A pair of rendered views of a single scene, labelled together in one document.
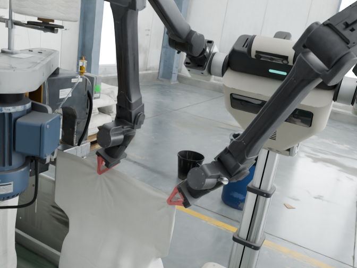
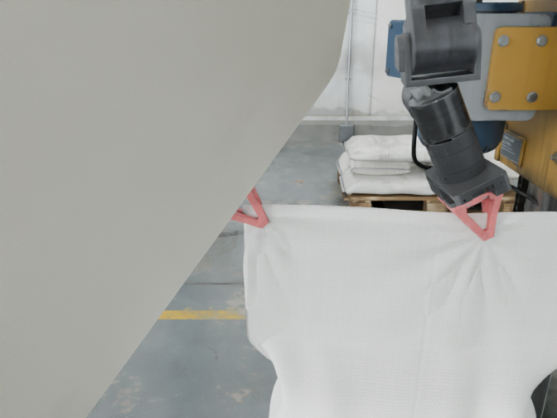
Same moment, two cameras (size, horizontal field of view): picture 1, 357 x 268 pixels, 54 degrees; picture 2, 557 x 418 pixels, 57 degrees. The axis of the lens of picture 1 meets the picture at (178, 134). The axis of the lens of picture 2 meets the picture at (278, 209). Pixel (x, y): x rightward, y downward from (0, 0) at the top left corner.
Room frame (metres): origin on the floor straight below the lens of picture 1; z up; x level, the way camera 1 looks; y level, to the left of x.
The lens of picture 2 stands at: (1.52, -0.25, 1.31)
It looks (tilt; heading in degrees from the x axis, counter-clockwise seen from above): 21 degrees down; 155
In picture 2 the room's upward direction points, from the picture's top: straight up
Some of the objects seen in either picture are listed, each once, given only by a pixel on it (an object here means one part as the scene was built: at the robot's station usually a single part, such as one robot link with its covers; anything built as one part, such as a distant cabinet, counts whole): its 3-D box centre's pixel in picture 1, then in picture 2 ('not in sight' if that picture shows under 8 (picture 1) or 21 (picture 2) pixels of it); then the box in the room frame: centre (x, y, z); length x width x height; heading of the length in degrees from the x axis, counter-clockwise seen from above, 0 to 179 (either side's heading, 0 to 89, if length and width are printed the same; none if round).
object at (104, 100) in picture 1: (85, 100); not in sight; (3.99, 1.13, 0.56); 0.66 x 0.42 x 0.15; 155
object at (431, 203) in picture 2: not in sight; (422, 188); (-1.38, 2.30, 0.07); 1.20 x 0.82 x 0.14; 65
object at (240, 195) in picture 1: (247, 171); not in sight; (3.17, -0.72, 0.32); 0.51 x 0.48 x 0.65; 155
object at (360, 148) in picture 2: not in sight; (392, 148); (-1.32, 1.95, 0.44); 0.66 x 0.42 x 0.14; 62
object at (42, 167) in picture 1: (34, 164); not in sight; (1.10, 0.47, 1.04); 0.08 x 0.06 x 0.05; 155
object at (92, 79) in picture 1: (90, 85); not in sight; (1.35, 0.37, 1.29); 0.08 x 0.05 x 0.09; 65
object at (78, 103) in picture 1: (38, 101); not in sight; (1.27, 0.54, 1.21); 0.30 x 0.25 x 0.30; 65
